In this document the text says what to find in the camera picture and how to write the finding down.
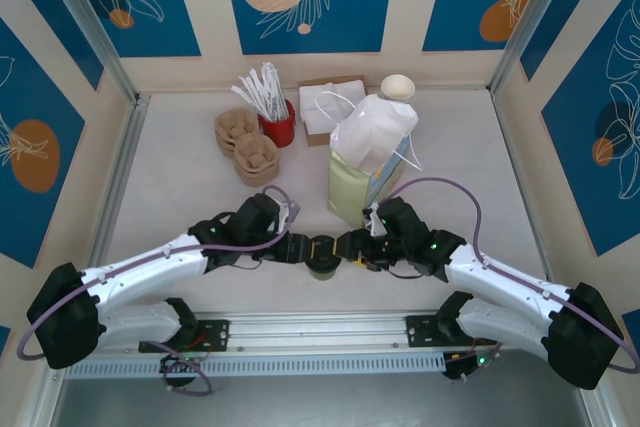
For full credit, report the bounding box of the white wrapped straw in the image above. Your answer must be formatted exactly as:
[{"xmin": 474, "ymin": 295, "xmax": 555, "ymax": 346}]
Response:
[
  {"xmin": 238, "ymin": 75, "xmax": 271, "ymax": 113},
  {"xmin": 230, "ymin": 85, "xmax": 266, "ymax": 116},
  {"xmin": 248, "ymin": 68, "xmax": 275, "ymax": 111},
  {"xmin": 259, "ymin": 61, "xmax": 280, "ymax": 111},
  {"xmin": 269, "ymin": 64, "xmax": 287, "ymax": 113}
]

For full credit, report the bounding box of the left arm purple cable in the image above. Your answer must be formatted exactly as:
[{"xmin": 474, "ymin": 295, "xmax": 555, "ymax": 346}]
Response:
[{"xmin": 17, "ymin": 185, "xmax": 296, "ymax": 396}]

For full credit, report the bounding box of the aluminium side rail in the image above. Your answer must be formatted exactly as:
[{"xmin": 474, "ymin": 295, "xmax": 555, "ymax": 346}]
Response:
[{"xmin": 73, "ymin": 94, "xmax": 152, "ymax": 298}]

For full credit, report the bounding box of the yellow-green paper takeout bag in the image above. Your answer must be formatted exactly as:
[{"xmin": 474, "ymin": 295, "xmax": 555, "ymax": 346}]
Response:
[{"xmin": 314, "ymin": 90, "xmax": 426, "ymax": 228}]

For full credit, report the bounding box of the wide aluminium base rail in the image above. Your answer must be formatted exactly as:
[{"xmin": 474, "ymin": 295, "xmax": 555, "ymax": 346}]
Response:
[{"xmin": 42, "ymin": 307, "xmax": 596, "ymax": 361}]

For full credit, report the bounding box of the red straw holder cup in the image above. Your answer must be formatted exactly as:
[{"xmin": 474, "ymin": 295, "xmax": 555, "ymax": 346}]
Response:
[{"xmin": 257, "ymin": 99, "xmax": 297, "ymax": 149}]

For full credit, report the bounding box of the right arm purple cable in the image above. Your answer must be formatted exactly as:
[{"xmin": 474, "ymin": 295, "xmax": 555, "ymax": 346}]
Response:
[{"xmin": 372, "ymin": 175, "xmax": 640, "ymax": 376}]

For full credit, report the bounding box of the grey metal panel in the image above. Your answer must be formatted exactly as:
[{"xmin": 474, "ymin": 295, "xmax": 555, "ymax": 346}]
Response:
[{"xmin": 47, "ymin": 374, "xmax": 601, "ymax": 427}]

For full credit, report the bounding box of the white slotted cable duct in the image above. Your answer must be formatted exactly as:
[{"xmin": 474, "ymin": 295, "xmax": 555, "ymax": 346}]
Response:
[{"xmin": 62, "ymin": 351, "xmax": 449, "ymax": 379}]

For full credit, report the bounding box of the white paper napkin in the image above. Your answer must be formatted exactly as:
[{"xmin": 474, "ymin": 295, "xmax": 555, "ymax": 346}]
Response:
[{"xmin": 298, "ymin": 79, "xmax": 366, "ymax": 136}]

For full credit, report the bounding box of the aluminium frame post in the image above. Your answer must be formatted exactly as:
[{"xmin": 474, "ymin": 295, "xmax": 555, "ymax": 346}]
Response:
[
  {"xmin": 488, "ymin": 0, "xmax": 579, "ymax": 98},
  {"xmin": 34, "ymin": 0, "xmax": 140, "ymax": 104}
]

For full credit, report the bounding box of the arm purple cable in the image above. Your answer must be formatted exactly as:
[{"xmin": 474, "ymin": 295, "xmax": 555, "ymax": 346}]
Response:
[
  {"xmin": 17, "ymin": 185, "xmax": 296, "ymax": 396},
  {"xmin": 372, "ymin": 175, "xmax": 640, "ymax": 376}
]

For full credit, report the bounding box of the brown cardboard napkin box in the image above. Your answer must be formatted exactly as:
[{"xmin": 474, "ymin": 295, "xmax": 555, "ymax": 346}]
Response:
[{"xmin": 298, "ymin": 75, "xmax": 369, "ymax": 148}]

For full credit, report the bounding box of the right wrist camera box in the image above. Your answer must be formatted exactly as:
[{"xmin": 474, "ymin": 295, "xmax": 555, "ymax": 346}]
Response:
[{"xmin": 363, "ymin": 201, "xmax": 386, "ymax": 238}]

